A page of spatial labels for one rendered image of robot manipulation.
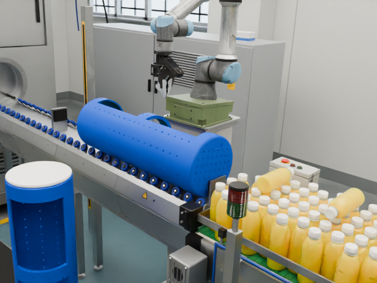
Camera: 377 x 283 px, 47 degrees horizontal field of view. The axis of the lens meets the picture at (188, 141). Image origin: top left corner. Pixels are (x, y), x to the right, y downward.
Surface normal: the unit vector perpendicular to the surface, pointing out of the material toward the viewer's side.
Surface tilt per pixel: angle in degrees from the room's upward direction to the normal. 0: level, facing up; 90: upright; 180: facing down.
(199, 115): 90
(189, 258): 0
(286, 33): 90
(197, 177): 90
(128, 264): 0
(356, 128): 90
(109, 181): 71
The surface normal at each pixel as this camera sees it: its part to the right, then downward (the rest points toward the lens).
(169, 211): -0.65, -0.12
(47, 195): 0.50, 0.30
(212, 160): 0.71, 0.26
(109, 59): -0.66, 0.22
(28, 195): 0.02, 0.33
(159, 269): 0.04, -0.94
